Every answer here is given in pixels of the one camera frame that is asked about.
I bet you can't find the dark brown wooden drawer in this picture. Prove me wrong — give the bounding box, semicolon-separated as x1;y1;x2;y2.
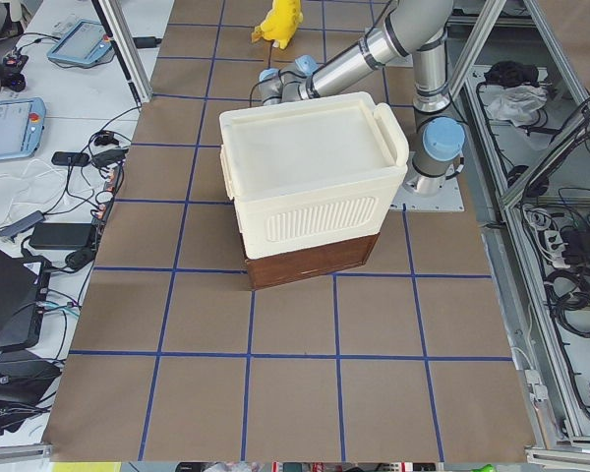
243;233;380;290

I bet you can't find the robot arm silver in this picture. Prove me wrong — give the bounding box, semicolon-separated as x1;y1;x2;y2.
250;1;465;194

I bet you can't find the cream white plastic cabinet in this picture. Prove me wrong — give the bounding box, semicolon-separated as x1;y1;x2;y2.
219;92;409;260

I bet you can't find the yellow plush dinosaur toy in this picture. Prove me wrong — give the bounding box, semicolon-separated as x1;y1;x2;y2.
251;0;304;50

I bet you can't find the black power adapter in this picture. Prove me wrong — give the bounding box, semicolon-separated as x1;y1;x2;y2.
29;222;93;250

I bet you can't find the blue teach pendant far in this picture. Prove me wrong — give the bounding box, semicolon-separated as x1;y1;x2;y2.
46;20;113;69

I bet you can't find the blue teach pendant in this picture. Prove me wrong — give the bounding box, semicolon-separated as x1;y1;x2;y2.
46;20;113;69
0;97;46;161

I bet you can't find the black laptop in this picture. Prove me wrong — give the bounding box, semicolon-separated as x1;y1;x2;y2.
0;250;50;352

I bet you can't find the blue teach pendant near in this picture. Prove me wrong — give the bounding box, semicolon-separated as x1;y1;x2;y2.
0;97;46;161

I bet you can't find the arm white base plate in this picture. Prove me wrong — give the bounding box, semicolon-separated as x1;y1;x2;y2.
389;151;465;213

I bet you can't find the aluminium frame post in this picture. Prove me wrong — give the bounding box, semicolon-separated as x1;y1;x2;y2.
91;0;152;107

